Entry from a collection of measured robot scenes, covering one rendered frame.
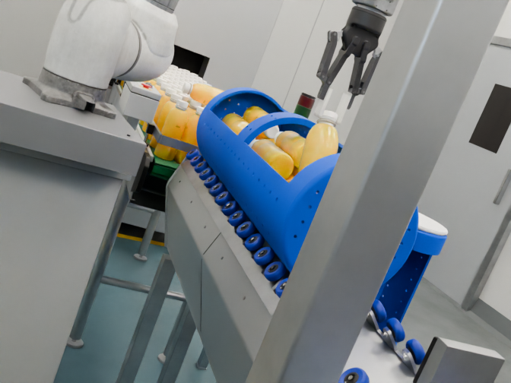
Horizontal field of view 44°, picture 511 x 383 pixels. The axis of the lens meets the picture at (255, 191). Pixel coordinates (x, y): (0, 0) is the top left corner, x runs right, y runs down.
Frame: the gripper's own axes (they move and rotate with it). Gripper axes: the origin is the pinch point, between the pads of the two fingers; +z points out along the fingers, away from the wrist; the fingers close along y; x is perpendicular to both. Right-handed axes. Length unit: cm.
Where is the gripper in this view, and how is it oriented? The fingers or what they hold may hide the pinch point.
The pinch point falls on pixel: (332, 105)
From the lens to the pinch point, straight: 135.8
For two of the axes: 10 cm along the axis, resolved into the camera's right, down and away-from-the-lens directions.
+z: -3.5, 9.1, 2.1
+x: -2.7, -3.1, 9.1
